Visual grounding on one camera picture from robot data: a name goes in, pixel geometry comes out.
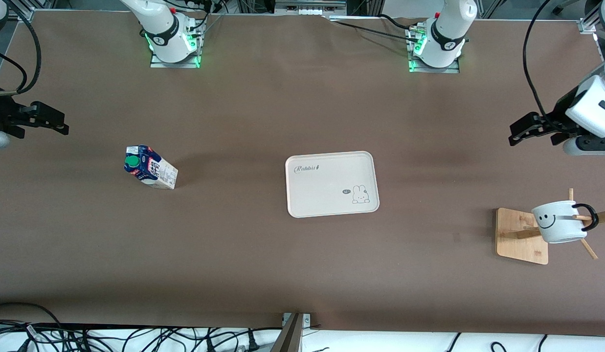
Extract white smiley face cup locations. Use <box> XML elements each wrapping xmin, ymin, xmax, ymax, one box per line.
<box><xmin>531</xmin><ymin>201</ymin><xmax>600</xmax><ymax>244</ymax></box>

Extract dark angled beam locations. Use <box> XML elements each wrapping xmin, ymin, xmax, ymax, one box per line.
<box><xmin>269</xmin><ymin>314</ymin><xmax>304</xmax><ymax>352</ymax></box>

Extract grey power strip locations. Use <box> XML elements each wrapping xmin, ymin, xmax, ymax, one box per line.
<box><xmin>275</xmin><ymin>0</ymin><xmax>347</xmax><ymax>16</ymax></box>

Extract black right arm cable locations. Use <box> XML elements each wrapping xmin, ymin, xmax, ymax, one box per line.
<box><xmin>0</xmin><ymin>12</ymin><xmax>42</xmax><ymax>94</ymax></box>

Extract blue white milk carton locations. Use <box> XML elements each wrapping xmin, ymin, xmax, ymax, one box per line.
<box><xmin>124</xmin><ymin>145</ymin><xmax>179</xmax><ymax>190</ymax></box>

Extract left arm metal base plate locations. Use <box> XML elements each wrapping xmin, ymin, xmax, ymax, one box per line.
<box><xmin>408</xmin><ymin>27</ymin><xmax>460</xmax><ymax>74</ymax></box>

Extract wooden cup stand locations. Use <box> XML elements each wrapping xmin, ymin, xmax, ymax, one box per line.
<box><xmin>496</xmin><ymin>188</ymin><xmax>605</xmax><ymax>265</ymax></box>

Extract black base cable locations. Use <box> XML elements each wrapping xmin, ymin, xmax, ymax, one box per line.
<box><xmin>327</xmin><ymin>14</ymin><xmax>421</xmax><ymax>44</ymax></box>

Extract cream rabbit print tray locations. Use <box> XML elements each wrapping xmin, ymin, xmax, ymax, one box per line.
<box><xmin>285</xmin><ymin>151</ymin><xmax>380</xmax><ymax>219</ymax></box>

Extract metal table bracket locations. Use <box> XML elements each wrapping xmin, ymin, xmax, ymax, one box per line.
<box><xmin>282</xmin><ymin>312</ymin><xmax>313</xmax><ymax>327</ymax></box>

